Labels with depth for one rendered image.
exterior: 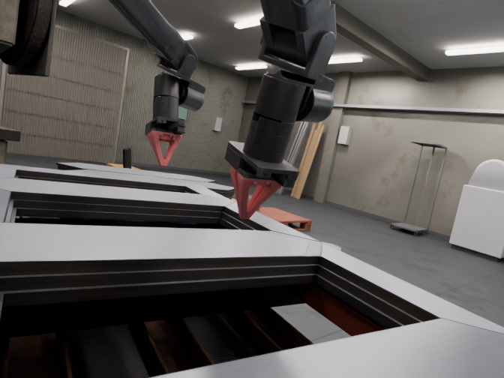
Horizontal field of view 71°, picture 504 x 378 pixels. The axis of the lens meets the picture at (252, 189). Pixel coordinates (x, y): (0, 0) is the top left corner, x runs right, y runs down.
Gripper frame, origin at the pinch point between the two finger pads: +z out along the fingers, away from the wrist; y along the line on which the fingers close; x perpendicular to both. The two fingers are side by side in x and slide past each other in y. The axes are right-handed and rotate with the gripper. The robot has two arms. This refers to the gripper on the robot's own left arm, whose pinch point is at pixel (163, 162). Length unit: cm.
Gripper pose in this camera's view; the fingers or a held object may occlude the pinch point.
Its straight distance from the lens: 83.0
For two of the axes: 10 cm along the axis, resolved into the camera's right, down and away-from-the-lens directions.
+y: -5.2, 0.4, 8.5
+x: -8.5, -0.6, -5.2
